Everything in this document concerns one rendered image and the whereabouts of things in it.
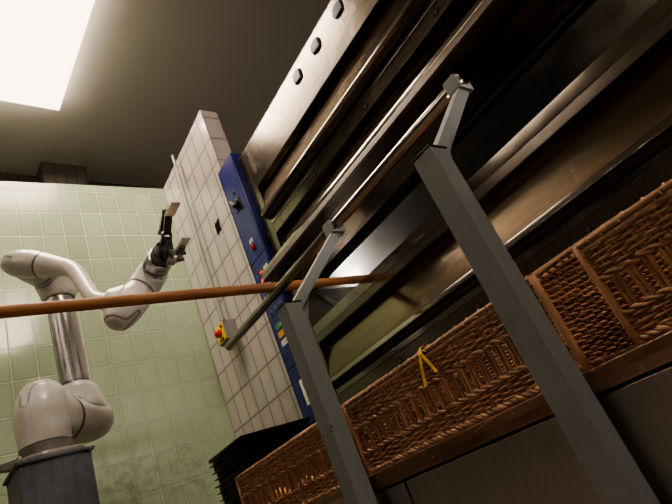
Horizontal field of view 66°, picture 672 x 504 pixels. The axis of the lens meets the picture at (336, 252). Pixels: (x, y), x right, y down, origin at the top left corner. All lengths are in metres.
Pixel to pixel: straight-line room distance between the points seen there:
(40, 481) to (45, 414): 0.21
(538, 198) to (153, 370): 2.01
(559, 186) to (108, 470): 2.08
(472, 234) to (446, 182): 0.09
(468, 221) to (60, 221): 2.59
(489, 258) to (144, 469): 2.11
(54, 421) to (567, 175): 1.66
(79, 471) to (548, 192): 1.57
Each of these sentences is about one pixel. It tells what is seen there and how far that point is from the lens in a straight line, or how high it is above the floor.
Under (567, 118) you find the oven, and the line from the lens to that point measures 1.37.
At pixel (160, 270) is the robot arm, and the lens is 1.86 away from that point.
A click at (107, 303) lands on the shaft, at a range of 1.40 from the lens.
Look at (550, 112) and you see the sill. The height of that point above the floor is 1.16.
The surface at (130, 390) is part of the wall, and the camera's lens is 2.69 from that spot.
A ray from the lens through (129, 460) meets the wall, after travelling 2.59.
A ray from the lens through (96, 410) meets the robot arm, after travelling 2.11.
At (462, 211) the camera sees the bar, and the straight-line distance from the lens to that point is 0.75.
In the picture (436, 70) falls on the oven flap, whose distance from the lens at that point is 1.43.
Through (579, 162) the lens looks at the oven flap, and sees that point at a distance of 1.34.
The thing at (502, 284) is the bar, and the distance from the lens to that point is 0.71.
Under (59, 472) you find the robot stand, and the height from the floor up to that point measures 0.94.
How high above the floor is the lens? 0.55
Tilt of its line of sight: 24 degrees up
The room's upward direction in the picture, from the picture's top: 24 degrees counter-clockwise
